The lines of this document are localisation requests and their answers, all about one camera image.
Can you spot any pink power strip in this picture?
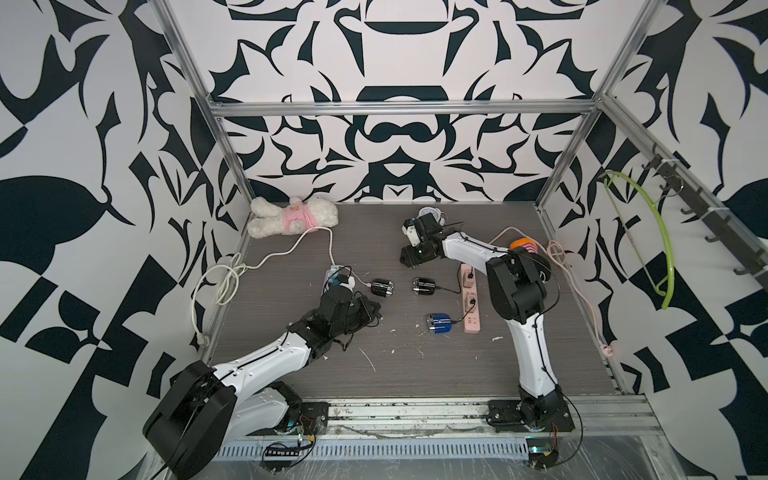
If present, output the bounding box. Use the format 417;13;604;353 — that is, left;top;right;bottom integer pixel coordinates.
459;264;481;334

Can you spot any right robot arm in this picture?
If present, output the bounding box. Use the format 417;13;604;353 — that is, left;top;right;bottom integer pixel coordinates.
400;213;575;433

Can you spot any black haired doll toy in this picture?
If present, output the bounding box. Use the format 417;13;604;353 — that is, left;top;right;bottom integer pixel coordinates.
509;237;552;283

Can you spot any black shaver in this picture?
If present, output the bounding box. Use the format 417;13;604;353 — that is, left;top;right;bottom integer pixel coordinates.
370;279;394;298
412;277;437;296

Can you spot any pink power strip cable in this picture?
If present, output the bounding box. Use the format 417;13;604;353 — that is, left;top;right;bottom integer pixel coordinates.
488;226;616;360

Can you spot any green hoop on wall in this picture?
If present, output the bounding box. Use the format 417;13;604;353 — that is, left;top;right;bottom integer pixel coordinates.
600;170;677;310

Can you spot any white pink plush toy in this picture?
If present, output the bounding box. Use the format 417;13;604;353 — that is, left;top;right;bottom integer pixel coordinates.
247;197;339;239

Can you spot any small white alarm clock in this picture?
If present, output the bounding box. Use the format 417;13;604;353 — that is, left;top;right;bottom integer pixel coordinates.
418;206;445;225

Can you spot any white power strip cable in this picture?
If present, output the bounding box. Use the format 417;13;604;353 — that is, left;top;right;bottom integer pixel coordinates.
190;225;337;349

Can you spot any black hook rack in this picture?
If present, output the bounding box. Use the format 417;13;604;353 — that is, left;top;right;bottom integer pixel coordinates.
643;143;767;290

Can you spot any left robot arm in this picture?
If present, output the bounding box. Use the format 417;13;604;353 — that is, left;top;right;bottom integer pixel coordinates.
142;286;382;479

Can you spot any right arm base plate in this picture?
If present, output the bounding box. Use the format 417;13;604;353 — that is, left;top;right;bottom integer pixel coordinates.
486;392;575;433

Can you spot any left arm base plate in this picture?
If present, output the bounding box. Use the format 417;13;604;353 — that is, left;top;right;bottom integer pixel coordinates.
271;402;330;435

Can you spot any blue electric shaver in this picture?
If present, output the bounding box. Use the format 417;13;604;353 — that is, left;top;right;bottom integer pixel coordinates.
426;313;453;334

